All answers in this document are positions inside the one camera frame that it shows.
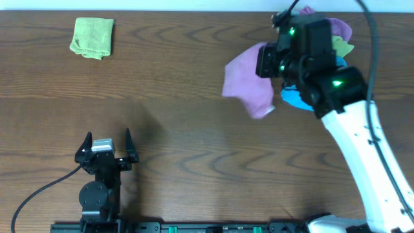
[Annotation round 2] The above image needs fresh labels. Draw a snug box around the crumpled blue cloth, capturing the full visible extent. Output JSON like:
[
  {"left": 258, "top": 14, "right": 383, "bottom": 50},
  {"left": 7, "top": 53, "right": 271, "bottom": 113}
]
[{"left": 279, "top": 56, "right": 347, "bottom": 112}]

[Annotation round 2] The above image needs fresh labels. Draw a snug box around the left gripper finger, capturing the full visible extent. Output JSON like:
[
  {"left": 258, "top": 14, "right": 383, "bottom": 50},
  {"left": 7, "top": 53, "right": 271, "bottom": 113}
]
[
  {"left": 80, "top": 132, "right": 93, "bottom": 153},
  {"left": 125, "top": 128, "right": 136, "bottom": 159}
]

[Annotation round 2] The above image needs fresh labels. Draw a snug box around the crumpled purple cloth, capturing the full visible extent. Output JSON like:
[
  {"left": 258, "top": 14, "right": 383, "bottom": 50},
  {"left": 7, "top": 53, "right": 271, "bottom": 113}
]
[{"left": 300, "top": 6, "right": 353, "bottom": 41}]

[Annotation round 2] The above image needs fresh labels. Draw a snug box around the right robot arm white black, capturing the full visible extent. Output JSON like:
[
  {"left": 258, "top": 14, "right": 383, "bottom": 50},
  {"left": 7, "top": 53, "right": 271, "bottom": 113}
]
[{"left": 256, "top": 29, "right": 413, "bottom": 232}]

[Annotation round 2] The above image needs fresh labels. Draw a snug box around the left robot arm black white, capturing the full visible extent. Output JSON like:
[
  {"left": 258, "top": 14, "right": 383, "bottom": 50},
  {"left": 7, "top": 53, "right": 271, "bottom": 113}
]
[{"left": 74, "top": 129, "right": 139, "bottom": 233}]

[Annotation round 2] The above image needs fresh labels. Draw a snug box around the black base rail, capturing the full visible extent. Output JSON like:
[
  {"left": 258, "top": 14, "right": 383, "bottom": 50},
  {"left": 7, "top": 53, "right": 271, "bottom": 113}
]
[{"left": 50, "top": 221, "right": 310, "bottom": 233}]

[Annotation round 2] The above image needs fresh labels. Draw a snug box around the folded green cloth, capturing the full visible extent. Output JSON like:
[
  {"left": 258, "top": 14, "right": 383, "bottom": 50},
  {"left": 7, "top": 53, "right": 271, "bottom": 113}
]
[{"left": 69, "top": 17, "right": 114, "bottom": 60}]

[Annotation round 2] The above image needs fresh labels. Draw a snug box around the crumpled olive green cloth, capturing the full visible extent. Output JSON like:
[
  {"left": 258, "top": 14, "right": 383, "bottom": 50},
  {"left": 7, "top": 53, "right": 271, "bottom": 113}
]
[{"left": 331, "top": 36, "right": 354, "bottom": 58}]

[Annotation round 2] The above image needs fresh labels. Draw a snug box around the purple cloth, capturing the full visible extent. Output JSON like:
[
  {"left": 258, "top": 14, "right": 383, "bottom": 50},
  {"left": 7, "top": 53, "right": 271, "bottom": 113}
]
[
  {"left": 300, "top": 6, "right": 353, "bottom": 41},
  {"left": 222, "top": 42, "right": 274, "bottom": 119}
]

